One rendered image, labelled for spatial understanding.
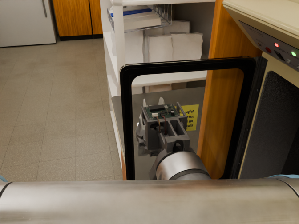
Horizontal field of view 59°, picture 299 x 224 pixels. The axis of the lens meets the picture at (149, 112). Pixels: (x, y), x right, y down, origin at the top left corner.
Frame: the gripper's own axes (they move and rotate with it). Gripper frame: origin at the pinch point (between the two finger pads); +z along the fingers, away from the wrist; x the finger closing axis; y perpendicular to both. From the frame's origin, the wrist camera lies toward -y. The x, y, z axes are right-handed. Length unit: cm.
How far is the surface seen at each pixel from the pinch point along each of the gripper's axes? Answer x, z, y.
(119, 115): 2, 52, -34
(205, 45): -68, 120, -29
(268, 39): -18.0, -10.8, 18.5
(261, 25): -15.4, -11.6, 21.2
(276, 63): -26.1, -4.4, 11.0
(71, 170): 38, 122, -128
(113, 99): 3, 67, -34
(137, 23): -15, 91, -4
